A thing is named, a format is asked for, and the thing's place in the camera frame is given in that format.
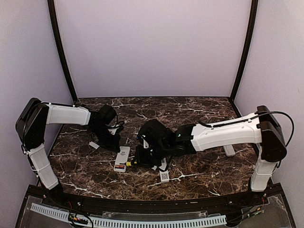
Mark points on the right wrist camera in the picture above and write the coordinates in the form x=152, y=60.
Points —
x=146, y=138

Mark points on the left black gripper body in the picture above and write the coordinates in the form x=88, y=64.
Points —
x=106, y=142

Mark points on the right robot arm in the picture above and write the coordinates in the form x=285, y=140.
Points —
x=261, y=128

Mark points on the slim white remote control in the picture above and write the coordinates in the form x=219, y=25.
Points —
x=164, y=175

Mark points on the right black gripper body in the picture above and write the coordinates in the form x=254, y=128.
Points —
x=148, y=159

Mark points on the right black frame post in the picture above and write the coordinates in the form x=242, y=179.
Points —
x=245, y=51

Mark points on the black frame post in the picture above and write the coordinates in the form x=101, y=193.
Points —
x=245, y=51
x=60, y=49

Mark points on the white slotted cable duct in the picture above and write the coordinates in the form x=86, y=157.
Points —
x=129, y=220

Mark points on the yellow handled screwdriver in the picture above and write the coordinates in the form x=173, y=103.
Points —
x=131, y=163

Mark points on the black front rail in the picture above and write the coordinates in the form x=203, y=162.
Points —
x=220, y=204

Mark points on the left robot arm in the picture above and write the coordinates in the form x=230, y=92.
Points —
x=36, y=115

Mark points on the white TCL air-conditioner remote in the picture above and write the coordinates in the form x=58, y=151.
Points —
x=122, y=158

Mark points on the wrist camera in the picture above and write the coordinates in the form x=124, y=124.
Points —
x=146, y=138
x=116, y=128

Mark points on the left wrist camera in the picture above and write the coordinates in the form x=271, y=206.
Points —
x=116, y=128

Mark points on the left black frame post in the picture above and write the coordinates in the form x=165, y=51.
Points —
x=60, y=49

